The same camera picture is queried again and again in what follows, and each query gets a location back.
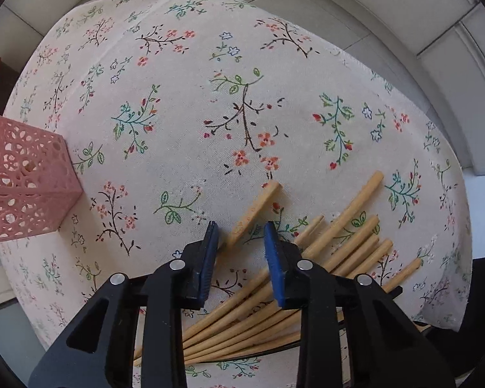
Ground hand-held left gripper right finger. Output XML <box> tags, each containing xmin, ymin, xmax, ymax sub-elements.
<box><xmin>264</xmin><ymin>221</ymin><xmax>457</xmax><ymax>388</ymax></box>

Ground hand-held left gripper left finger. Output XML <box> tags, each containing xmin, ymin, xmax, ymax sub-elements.
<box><xmin>27</xmin><ymin>221</ymin><xmax>220</xmax><ymax>388</ymax></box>

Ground light wooden chopstick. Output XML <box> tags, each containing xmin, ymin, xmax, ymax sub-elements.
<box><xmin>225</xmin><ymin>180</ymin><xmax>283</xmax><ymax>248</ymax></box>

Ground pile of wooden chopsticks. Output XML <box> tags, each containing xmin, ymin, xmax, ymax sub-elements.
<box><xmin>133</xmin><ymin>172</ymin><xmax>431</xmax><ymax>366</ymax></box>

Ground black chopstick with gold band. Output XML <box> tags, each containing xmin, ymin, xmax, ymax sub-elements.
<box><xmin>185</xmin><ymin>317</ymin><xmax>350</xmax><ymax>364</ymax></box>

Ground pink perforated utensil holder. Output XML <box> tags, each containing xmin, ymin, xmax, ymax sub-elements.
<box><xmin>0</xmin><ymin>113</ymin><xmax>83</xmax><ymax>245</ymax></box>

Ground floral tablecloth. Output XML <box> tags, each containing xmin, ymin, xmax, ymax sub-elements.
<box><xmin>0</xmin><ymin>0</ymin><xmax>473</xmax><ymax>388</ymax></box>

